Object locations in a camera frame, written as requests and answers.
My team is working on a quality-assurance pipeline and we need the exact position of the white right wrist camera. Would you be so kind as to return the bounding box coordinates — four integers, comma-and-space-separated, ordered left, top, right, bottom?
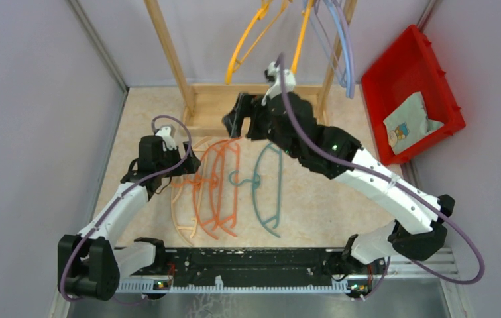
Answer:
261, 62, 296, 106

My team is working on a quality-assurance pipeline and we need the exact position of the red plastic bin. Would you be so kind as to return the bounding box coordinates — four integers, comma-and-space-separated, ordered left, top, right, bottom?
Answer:
361, 25, 466, 166

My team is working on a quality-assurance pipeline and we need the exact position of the beige plastic hanger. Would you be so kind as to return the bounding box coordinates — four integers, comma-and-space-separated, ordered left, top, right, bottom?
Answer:
162, 136, 213, 246

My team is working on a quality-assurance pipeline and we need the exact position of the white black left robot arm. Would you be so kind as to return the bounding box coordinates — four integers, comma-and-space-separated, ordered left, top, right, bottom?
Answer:
58, 126, 201, 302

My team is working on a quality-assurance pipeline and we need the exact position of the printed cloth in bin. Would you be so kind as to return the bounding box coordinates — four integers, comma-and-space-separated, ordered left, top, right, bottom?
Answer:
383, 92, 444, 154

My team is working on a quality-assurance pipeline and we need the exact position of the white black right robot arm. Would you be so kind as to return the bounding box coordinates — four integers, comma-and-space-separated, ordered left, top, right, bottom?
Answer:
234, 93, 455, 273

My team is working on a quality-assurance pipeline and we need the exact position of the light blue plastic hanger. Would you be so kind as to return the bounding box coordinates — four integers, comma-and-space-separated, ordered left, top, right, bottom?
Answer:
308, 1, 355, 98

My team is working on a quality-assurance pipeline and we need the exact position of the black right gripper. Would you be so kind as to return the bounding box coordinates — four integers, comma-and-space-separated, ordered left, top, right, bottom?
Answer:
222, 93, 300, 160

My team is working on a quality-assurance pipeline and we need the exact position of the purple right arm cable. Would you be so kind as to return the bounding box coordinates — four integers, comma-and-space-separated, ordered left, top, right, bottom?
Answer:
276, 52, 486, 302

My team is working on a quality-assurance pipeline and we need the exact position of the teal plastic hanger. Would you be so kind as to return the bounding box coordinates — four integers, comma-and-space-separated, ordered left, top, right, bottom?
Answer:
228, 142, 284, 239

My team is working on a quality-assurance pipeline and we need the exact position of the yellow plastic hanger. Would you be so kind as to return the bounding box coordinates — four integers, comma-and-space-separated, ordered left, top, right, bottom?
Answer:
225, 0, 292, 85
290, 0, 316, 74

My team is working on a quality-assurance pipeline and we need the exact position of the wooden hanger rack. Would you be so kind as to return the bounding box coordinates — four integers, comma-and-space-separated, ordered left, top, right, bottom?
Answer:
144, 1, 339, 136

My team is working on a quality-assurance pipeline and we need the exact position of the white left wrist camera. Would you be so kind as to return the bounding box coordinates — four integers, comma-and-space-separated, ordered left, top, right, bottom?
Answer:
154, 125, 178, 151

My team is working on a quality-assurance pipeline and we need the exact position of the orange plastic hanger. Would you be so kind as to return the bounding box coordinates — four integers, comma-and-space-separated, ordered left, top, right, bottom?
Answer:
185, 136, 227, 227
199, 138, 241, 240

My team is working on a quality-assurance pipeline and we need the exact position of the lilac plastic hanger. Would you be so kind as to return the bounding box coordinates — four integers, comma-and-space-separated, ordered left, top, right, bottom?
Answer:
313, 0, 356, 99

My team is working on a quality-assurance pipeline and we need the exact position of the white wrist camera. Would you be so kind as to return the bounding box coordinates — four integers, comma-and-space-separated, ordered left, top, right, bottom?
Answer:
261, 62, 296, 106
154, 125, 178, 151

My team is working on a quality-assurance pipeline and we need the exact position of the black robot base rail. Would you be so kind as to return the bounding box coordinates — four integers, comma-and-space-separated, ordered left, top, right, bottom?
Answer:
116, 246, 388, 301

